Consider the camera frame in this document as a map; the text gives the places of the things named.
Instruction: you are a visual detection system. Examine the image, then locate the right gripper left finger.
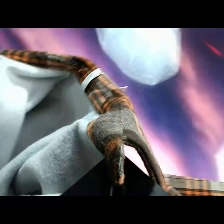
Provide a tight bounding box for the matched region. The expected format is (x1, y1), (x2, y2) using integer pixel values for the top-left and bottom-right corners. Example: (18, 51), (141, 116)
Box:
(61, 159), (114, 197)

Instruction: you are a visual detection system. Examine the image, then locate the checked shirt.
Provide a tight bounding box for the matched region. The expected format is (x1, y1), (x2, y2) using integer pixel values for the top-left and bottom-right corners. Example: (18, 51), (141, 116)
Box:
(0, 49), (224, 197)

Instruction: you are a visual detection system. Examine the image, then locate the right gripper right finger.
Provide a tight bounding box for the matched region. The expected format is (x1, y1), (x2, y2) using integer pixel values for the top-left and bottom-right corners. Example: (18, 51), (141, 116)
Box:
(112, 155), (168, 197)

